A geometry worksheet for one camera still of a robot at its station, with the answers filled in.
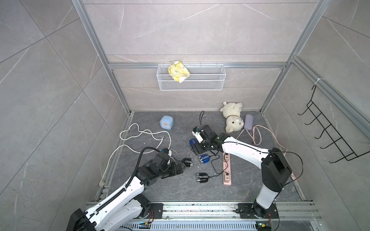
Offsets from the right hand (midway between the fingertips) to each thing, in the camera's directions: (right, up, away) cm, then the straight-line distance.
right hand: (198, 146), depth 88 cm
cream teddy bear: (+28, +23, +21) cm, 42 cm away
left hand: (-10, -10, -10) cm, 17 cm away
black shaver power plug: (+2, -17, -6) cm, 18 cm away
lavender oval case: (+40, +15, +20) cm, 48 cm away
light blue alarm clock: (-22, +15, +14) cm, 30 cm away
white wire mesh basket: (+4, +47, +13) cm, 49 cm away
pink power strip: (+18, -15, -2) cm, 23 cm away
